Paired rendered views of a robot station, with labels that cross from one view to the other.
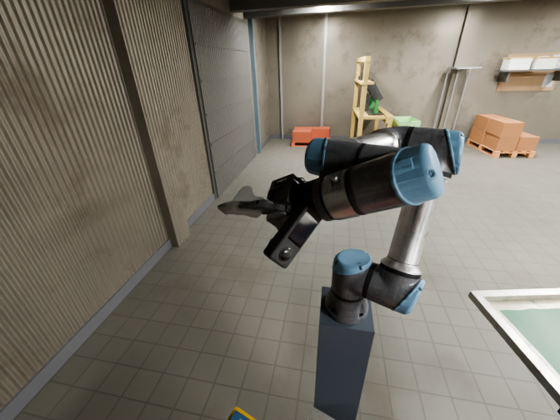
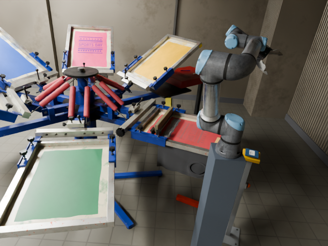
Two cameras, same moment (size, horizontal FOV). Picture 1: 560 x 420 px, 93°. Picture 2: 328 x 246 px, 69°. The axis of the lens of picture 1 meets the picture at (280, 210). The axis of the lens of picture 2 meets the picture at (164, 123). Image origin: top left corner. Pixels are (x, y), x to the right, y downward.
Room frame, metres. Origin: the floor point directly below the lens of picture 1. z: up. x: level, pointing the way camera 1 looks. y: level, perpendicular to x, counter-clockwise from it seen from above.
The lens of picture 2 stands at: (1.75, -0.88, 2.01)
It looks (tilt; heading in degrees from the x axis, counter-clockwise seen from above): 28 degrees down; 167
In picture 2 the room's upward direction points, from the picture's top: 5 degrees clockwise
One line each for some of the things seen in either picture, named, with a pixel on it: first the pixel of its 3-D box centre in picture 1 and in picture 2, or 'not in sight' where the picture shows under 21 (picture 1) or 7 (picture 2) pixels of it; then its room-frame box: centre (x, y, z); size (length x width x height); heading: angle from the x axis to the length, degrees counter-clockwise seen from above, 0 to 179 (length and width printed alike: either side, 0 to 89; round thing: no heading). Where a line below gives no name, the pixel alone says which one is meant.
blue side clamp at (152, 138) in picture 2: not in sight; (149, 137); (0.12, -0.62, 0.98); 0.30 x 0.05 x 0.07; 60
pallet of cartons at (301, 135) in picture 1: (311, 136); not in sight; (7.50, -0.96, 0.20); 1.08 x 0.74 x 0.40; 78
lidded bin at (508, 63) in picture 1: (516, 63); not in sight; (6.75, -5.47, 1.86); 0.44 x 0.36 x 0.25; 78
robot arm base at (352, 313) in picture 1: (347, 297); (229, 144); (0.66, -0.23, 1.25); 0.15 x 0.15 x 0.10
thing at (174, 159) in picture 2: not in sight; (184, 160); (0.18, -0.32, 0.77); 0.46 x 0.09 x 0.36; 60
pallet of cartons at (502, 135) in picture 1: (502, 134); not in sight; (6.28, -5.36, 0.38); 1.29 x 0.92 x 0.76; 168
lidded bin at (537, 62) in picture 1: (541, 62); not in sight; (6.65, -5.95, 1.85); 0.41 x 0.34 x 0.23; 78
